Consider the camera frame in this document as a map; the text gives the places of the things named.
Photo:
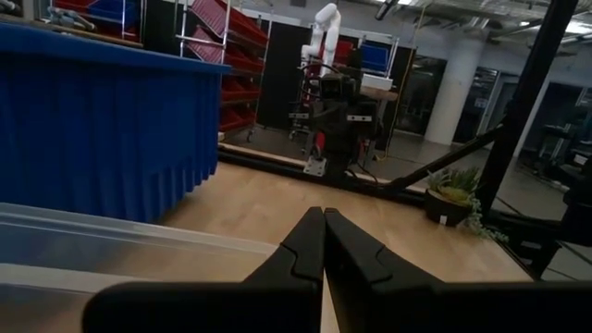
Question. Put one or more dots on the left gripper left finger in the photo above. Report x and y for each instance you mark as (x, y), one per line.
(231, 307)

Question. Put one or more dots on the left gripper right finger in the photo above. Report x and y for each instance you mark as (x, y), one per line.
(462, 307)

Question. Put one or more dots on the clear plastic block container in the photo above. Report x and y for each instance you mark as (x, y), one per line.
(92, 250)

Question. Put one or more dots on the large blue plastic bin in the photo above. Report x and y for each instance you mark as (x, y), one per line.
(92, 139)

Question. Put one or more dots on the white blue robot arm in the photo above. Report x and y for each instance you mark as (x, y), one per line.
(69, 18)

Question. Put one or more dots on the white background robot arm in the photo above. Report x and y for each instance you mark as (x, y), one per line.
(326, 32)

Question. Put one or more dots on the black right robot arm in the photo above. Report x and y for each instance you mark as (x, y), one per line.
(340, 148)

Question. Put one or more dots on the black partition panel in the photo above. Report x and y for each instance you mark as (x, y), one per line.
(282, 74)

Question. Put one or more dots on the potted succulent plant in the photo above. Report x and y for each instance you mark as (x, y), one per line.
(451, 199)

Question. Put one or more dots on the white round pillar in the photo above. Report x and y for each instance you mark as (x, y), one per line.
(455, 92)

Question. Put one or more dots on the red bin cart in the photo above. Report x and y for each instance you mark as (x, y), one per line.
(231, 60)

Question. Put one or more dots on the red storage bin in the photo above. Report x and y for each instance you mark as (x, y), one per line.
(106, 9)

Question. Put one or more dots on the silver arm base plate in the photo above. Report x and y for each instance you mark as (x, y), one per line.
(315, 165)

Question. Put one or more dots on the blue wall bins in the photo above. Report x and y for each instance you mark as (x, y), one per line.
(375, 57)

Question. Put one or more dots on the black aluminium rig frame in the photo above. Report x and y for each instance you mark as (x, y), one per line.
(527, 92)

